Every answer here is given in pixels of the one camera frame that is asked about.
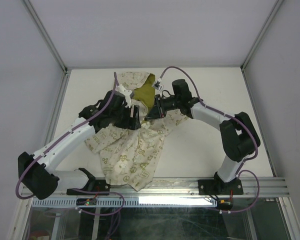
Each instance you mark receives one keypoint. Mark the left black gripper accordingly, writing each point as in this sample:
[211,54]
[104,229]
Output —
[131,123]

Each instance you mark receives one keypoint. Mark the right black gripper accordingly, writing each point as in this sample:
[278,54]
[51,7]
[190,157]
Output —
[157,110]

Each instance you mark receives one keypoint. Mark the cream green printed jacket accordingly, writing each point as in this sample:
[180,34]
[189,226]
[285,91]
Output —
[130,157]

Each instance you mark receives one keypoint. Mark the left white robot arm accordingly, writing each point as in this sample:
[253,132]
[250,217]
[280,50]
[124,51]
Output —
[38,172]

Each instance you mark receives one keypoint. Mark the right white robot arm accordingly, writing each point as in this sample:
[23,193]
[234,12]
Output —
[238,135]

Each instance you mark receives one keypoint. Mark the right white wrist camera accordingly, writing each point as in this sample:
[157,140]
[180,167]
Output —
[157,85]

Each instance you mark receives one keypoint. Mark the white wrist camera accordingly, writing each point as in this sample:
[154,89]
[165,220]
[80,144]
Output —
[128,94]
[157,85]

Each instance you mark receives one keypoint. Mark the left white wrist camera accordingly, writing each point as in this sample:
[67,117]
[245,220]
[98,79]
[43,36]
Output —
[128,94]

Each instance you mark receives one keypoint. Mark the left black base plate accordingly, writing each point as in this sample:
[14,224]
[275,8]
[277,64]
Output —
[93,187]

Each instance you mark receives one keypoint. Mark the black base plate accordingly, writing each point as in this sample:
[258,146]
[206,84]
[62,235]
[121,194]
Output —
[214,187]
[93,187]

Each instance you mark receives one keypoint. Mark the slotted grey cable duct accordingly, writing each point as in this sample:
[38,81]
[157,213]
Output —
[128,202]

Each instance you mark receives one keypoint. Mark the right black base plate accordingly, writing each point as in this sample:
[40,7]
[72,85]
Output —
[214,187]

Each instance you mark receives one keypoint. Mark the aluminium mounting rail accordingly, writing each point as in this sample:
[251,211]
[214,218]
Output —
[246,187]

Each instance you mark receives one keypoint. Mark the left aluminium frame post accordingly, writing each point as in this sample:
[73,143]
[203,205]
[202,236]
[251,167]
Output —
[28,5]

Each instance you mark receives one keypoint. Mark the aluminium frame post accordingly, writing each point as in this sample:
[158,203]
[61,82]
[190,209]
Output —
[28,5]
[261,34]

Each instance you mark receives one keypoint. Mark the right aluminium frame post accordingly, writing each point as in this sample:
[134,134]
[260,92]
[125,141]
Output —
[261,34]

